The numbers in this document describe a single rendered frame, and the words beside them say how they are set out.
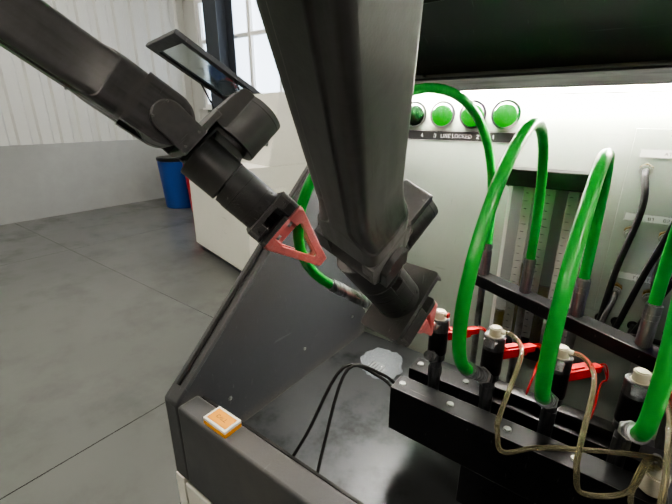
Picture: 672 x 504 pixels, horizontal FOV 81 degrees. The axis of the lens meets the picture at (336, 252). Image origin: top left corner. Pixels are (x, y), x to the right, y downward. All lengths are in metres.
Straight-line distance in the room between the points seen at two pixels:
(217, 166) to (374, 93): 0.33
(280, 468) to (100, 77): 0.49
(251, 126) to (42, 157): 6.43
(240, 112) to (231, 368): 0.44
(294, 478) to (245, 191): 0.36
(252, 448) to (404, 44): 0.54
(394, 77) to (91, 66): 0.35
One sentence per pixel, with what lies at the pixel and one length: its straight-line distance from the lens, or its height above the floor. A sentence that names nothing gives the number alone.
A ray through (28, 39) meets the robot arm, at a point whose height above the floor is 1.44.
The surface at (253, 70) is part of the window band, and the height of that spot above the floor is 2.01.
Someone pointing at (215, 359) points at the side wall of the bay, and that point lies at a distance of 0.71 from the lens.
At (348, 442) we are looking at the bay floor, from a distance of 0.78.
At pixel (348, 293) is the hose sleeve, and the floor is 1.13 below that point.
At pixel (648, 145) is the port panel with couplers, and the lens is 0.79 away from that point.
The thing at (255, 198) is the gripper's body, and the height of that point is 1.29.
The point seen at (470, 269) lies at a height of 1.24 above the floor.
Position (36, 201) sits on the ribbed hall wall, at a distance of 6.91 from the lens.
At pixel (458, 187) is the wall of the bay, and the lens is 0.85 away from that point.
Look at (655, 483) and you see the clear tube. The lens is 0.61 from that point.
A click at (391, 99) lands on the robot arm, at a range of 0.19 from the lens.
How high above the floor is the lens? 1.38
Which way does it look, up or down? 19 degrees down
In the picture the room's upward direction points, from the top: straight up
